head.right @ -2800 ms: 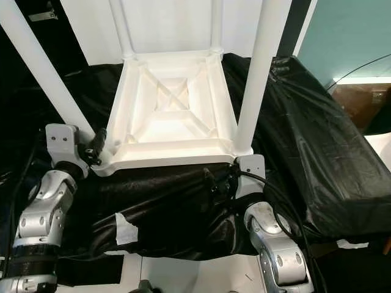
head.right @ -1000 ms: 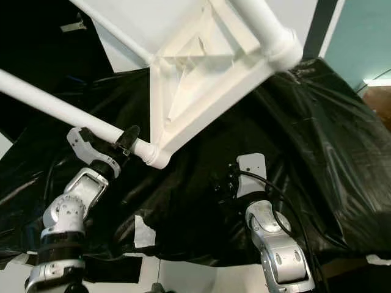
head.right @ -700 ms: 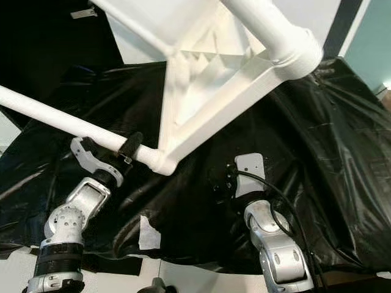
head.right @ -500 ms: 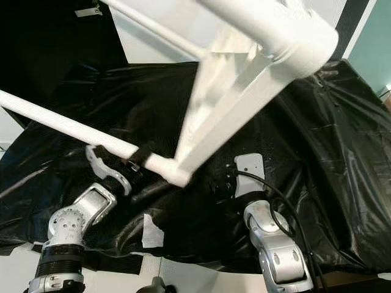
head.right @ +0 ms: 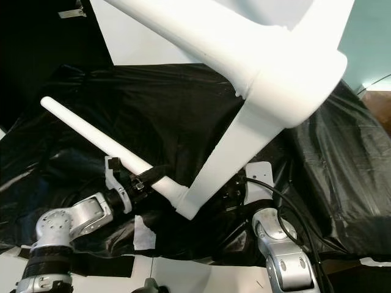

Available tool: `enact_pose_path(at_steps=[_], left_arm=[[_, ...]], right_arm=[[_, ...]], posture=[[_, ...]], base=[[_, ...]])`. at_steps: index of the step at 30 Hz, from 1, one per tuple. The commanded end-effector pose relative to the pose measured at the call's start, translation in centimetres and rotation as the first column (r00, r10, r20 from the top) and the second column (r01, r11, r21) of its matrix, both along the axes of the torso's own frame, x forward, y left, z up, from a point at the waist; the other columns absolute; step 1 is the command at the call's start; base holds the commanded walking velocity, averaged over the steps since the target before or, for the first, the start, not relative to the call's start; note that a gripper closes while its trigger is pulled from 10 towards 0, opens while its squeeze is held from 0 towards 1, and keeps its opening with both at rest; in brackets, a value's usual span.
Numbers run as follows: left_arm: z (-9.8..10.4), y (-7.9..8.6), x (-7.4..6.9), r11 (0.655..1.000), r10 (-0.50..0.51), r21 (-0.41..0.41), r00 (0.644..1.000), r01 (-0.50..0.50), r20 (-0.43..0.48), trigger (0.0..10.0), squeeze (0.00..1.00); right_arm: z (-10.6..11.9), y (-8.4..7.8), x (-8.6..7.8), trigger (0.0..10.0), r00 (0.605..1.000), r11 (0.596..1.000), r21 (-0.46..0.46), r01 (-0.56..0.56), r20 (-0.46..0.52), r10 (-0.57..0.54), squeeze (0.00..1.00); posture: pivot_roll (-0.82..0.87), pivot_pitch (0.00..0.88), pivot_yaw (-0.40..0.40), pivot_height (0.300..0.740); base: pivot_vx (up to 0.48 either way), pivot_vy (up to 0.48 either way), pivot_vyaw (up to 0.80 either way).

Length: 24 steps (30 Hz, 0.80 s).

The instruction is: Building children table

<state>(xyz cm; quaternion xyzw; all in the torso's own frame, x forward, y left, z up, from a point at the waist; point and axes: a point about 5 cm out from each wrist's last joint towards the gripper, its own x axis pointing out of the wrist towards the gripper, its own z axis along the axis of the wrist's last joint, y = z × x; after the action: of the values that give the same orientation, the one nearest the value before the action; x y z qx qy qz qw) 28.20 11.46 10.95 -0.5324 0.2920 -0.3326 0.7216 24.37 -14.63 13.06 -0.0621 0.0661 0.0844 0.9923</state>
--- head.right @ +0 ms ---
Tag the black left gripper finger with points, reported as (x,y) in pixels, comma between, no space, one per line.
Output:
(153,175)

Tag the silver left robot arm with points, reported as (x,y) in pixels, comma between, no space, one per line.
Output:
(73,226)

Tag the black plastic cover sheet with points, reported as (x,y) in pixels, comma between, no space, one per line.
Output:
(146,110)

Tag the brown wooden furniture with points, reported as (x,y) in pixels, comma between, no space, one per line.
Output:
(380,110)

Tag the teal glass panel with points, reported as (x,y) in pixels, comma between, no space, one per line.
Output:
(372,36)

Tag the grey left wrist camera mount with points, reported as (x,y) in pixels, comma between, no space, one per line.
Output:
(118,183)

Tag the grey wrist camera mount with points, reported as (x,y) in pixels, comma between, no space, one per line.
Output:
(259,186)
(118,183)

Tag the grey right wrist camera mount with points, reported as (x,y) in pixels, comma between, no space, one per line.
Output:
(259,186)

